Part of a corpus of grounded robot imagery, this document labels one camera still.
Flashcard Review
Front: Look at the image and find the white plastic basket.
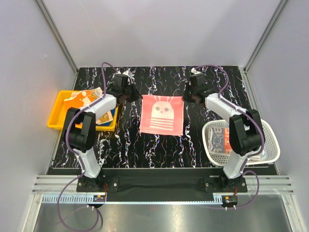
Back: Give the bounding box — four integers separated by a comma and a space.
202, 119, 281, 167

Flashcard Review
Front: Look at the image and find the right controller board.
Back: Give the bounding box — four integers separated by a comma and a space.
223, 195, 238, 204

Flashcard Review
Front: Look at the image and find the aluminium frame post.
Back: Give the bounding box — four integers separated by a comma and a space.
35, 0, 79, 73
243, 0, 290, 73

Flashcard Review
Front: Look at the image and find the orange patterned towel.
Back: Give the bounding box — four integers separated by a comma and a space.
64, 87, 113, 126

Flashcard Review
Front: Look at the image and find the pink white towel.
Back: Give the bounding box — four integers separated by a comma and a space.
140, 95, 184, 136

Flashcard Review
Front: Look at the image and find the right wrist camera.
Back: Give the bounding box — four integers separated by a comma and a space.
191, 68, 200, 75

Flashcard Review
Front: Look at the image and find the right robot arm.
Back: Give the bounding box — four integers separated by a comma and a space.
183, 73, 265, 192

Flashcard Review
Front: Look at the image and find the multicolour rabbit letter towel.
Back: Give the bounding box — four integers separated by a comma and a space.
208, 127, 232, 156

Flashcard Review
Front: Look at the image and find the right aluminium frame post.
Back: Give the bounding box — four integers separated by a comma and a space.
243, 0, 290, 73

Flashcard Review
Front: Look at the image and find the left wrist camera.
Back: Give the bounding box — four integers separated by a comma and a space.
122, 70, 133, 85

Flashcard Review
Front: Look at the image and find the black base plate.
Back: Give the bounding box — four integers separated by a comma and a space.
76, 168, 248, 203

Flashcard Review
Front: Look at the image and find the left aluminium frame post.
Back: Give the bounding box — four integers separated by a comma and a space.
35, 0, 79, 73

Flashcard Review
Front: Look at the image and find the yellow plastic bin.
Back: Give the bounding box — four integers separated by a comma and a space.
47, 90, 118, 131

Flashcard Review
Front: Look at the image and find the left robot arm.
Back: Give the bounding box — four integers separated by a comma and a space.
61, 71, 142, 191

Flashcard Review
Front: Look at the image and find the controller board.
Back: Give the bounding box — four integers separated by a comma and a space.
93, 195, 106, 203
223, 195, 238, 204

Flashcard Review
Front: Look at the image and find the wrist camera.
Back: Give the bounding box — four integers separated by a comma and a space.
122, 70, 133, 85
191, 68, 200, 75

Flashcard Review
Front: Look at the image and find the left controller board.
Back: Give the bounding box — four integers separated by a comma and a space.
93, 195, 106, 203

